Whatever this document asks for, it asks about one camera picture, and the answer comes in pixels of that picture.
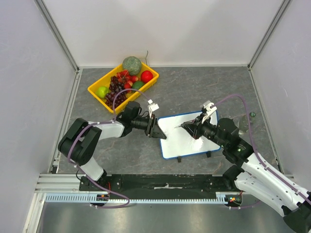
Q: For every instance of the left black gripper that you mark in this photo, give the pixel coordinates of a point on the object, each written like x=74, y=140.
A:
x=155, y=132

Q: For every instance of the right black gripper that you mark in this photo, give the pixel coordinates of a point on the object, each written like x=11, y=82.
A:
x=198, y=126

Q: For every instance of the blue framed whiteboard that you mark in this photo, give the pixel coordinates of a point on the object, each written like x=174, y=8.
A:
x=179, y=143

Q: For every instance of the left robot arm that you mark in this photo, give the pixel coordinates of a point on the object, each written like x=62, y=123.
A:
x=80, y=141

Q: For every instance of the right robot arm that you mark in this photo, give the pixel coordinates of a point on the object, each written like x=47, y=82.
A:
x=254, y=175

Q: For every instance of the dark green lime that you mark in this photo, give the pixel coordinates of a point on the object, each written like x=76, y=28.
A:
x=137, y=85

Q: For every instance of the glass soda bottle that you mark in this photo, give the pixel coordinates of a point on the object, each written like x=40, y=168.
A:
x=243, y=122

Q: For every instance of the red apple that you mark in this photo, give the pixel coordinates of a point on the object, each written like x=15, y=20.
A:
x=146, y=76

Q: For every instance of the yellow plastic tray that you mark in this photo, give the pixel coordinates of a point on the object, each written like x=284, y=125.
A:
x=105, y=81

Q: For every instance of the purple grape bunch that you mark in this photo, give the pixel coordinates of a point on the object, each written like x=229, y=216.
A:
x=115, y=88

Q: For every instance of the red fruit cluster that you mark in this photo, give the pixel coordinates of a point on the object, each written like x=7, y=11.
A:
x=126, y=79

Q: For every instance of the light green apple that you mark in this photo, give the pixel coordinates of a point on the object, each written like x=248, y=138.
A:
x=102, y=91

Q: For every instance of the green melon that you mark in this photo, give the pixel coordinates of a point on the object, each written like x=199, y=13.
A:
x=132, y=64

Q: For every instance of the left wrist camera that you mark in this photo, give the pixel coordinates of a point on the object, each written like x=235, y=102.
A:
x=152, y=107

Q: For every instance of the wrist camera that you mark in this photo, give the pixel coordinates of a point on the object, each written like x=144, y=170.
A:
x=208, y=108
x=152, y=107

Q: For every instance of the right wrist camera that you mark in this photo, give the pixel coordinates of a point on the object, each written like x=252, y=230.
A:
x=208, y=108

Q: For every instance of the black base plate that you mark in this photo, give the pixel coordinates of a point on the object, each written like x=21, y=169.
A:
x=165, y=186

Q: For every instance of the light blue cable duct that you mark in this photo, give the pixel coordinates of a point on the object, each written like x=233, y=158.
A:
x=95, y=198

